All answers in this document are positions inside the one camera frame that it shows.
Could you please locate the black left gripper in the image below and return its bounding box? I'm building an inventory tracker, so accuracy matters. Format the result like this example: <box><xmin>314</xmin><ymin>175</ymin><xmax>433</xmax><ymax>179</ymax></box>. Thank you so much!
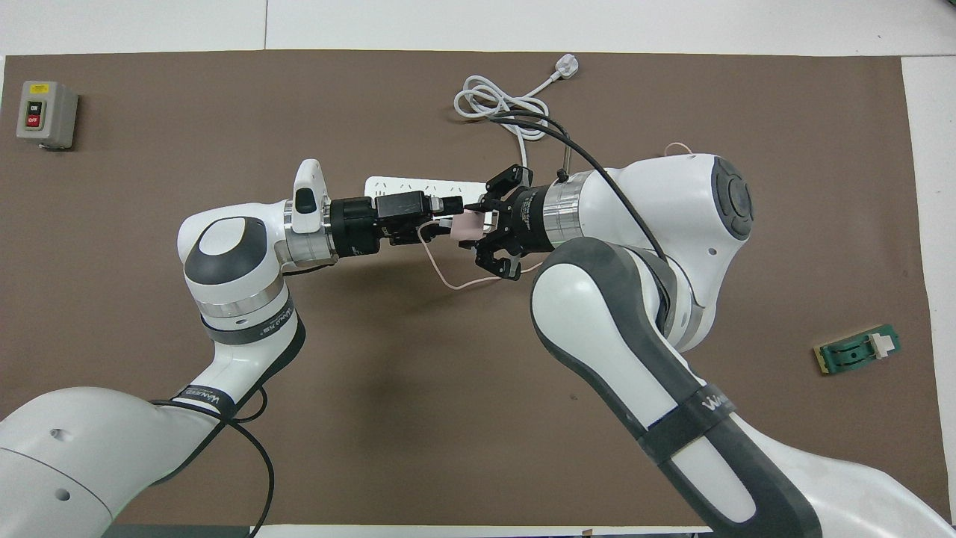
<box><xmin>331</xmin><ymin>191</ymin><xmax>449</xmax><ymax>259</ymax></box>

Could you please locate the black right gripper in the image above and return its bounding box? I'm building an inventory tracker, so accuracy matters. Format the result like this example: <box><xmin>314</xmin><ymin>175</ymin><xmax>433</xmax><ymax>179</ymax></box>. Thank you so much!
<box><xmin>427</xmin><ymin>164</ymin><xmax>559</xmax><ymax>281</ymax></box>

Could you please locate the white power strip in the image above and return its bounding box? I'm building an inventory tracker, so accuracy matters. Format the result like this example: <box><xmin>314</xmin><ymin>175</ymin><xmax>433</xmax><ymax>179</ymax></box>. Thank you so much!
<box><xmin>364</xmin><ymin>176</ymin><xmax>494</xmax><ymax>229</ymax></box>

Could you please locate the pink charging cable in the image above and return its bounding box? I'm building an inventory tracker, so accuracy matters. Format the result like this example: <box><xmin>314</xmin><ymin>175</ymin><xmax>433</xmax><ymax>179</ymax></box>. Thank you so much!
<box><xmin>417</xmin><ymin>143</ymin><xmax>699</xmax><ymax>291</ymax></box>

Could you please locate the brown table mat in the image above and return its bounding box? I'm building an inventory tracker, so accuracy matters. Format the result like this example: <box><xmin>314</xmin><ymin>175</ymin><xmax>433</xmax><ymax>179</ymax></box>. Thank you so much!
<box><xmin>0</xmin><ymin>49</ymin><xmax>953</xmax><ymax>528</ymax></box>

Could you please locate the white power strip cord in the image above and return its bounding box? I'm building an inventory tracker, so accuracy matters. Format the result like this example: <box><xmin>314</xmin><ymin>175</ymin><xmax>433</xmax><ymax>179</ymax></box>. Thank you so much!
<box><xmin>454</xmin><ymin>55</ymin><xmax>581</xmax><ymax>176</ymax></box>

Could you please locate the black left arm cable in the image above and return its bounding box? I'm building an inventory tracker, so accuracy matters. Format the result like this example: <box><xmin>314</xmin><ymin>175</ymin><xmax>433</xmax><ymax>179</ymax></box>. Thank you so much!
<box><xmin>149</xmin><ymin>258</ymin><xmax>337</xmax><ymax>538</ymax></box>

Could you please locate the grey switch box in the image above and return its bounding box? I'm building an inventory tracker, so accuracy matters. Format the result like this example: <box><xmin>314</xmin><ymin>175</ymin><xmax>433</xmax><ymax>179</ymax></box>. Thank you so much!
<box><xmin>16</xmin><ymin>81</ymin><xmax>78</xmax><ymax>150</ymax></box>

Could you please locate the green knife switch block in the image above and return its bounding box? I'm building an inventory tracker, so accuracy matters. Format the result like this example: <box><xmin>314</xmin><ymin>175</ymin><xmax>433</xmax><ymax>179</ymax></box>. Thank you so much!
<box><xmin>814</xmin><ymin>323</ymin><xmax>901</xmax><ymax>375</ymax></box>

